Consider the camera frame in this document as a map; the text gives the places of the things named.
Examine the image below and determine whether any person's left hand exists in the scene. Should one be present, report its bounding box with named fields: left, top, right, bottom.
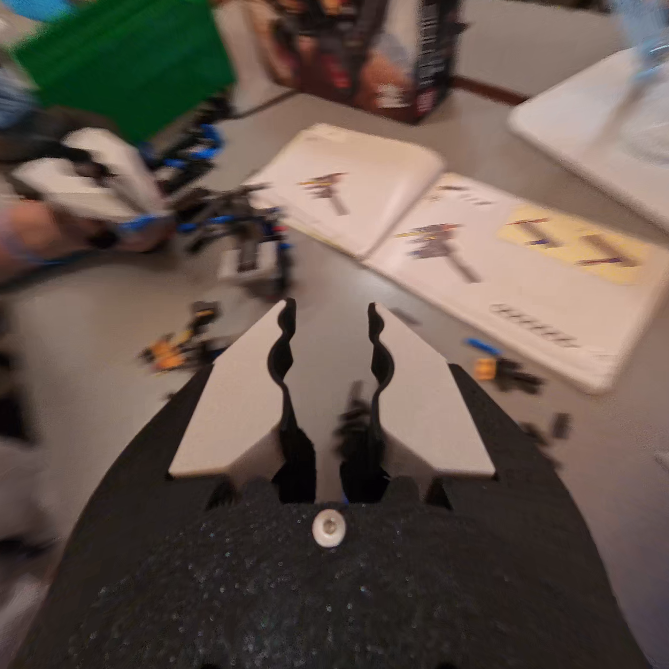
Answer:
left=0, top=200, right=176, bottom=270

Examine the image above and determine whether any white book stand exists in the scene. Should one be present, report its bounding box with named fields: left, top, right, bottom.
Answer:
left=508, top=0, right=669, bottom=236

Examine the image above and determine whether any cluster of black lego pins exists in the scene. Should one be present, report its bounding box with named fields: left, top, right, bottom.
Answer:
left=494, top=359, right=545, bottom=394

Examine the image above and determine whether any green plastic bin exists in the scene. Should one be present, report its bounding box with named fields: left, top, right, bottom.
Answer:
left=13, top=0, right=237, bottom=144

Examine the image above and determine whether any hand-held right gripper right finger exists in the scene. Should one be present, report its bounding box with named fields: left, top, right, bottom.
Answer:
left=340, top=302, right=496, bottom=501

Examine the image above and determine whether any dark lego set box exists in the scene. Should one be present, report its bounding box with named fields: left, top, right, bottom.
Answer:
left=261, top=0, right=466, bottom=125

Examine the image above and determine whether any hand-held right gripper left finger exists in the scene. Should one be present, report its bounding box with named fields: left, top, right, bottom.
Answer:
left=168, top=299, right=316, bottom=502

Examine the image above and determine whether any open lego instruction booklet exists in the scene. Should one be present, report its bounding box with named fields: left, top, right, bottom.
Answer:
left=243, top=123, right=669, bottom=394

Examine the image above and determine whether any blue and black lego assembly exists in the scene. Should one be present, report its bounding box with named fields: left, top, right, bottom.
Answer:
left=149, top=97, right=233, bottom=181

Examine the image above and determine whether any partly built lego model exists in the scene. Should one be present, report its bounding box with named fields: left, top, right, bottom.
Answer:
left=175, top=183, right=293, bottom=299

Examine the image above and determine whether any orange and black lego assembly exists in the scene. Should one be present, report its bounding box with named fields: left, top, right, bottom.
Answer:
left=137, top=300, right=232, bottom=373

